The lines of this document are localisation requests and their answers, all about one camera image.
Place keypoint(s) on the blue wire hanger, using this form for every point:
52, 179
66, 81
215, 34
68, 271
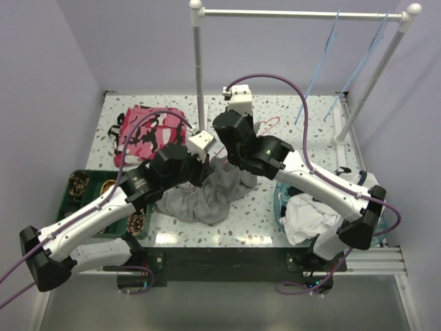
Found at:
329, 41
377, 38

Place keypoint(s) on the gold black rolled tie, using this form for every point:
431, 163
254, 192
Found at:
78, 182

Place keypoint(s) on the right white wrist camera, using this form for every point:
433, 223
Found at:
239, 99

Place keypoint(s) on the clear blue plastic basket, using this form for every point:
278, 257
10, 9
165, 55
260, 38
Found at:
277, 203

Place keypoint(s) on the white navy trimmed shirt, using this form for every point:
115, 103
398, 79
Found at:
310, 220

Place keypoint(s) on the green divided organizer tray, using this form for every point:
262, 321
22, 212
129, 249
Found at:
96, 179

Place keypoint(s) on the right blue wire hanger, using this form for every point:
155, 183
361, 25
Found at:
377, 38

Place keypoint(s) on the white clothes rack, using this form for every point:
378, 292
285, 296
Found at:
404, 19

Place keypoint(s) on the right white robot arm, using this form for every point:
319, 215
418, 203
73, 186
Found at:
359, 207

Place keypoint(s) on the brown patterned rolled tie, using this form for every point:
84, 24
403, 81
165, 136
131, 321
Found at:
135, 223

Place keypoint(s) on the left blue wire hanger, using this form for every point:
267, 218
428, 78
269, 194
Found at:
329, 41

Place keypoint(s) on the grey tank top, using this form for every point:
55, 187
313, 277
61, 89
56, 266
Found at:
210, 203

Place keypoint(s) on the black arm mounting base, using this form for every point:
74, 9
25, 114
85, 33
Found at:
249, 265

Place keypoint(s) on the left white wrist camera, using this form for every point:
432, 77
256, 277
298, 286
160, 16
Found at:
201, 142

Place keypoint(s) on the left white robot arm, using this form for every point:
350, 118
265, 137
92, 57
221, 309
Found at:
48, 251

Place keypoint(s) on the pink camouflage garment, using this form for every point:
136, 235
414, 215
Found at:
141, 131

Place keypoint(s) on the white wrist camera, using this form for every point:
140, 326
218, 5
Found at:
201, 142
239, 99

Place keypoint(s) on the yellow rolled tie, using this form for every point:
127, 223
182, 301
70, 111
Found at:
106, 186

